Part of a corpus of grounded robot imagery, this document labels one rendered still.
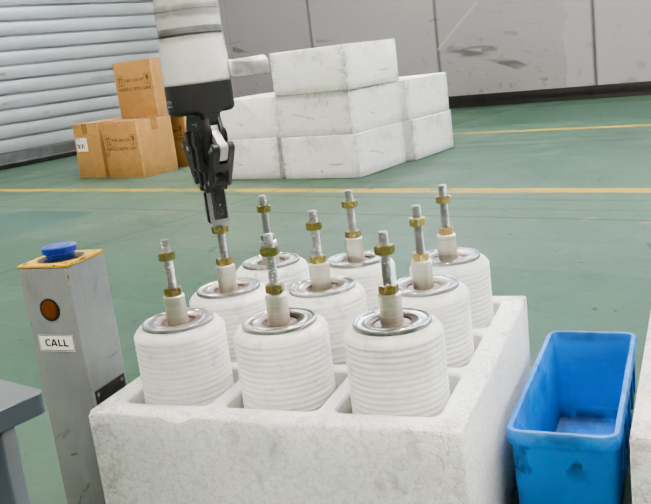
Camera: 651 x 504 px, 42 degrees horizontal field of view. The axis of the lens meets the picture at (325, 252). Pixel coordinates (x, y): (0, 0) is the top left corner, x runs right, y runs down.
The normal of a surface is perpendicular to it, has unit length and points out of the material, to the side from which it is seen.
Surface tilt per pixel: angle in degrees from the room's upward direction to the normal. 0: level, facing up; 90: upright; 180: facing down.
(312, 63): 90
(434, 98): 90
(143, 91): 90
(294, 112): 90
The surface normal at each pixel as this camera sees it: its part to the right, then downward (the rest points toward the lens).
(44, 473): -0.12, -0.97
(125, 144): -0.62, 0.25
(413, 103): 0.80, 0.04
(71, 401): -0.36, 0.26
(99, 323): 0.93, -0.03
